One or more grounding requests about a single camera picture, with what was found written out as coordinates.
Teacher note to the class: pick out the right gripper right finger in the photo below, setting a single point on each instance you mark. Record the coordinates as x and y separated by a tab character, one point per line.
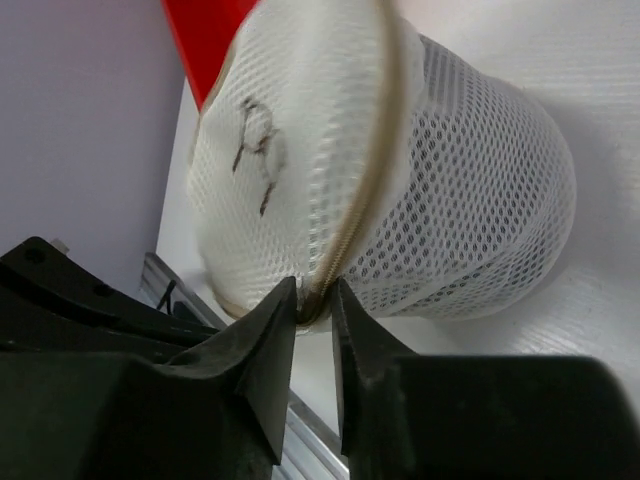
363	352

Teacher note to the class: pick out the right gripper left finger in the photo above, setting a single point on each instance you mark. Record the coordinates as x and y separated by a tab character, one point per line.
239	381

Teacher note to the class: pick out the white mesh laundry bag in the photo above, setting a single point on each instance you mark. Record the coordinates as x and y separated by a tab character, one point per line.
338	142

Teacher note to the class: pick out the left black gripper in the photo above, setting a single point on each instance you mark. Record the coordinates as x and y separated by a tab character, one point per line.
51	304

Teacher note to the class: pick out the aluminium mounting rail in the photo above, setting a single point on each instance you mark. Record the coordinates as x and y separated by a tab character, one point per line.
310	449

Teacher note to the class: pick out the red plastic tray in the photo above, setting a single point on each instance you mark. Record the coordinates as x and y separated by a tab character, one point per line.
203	31

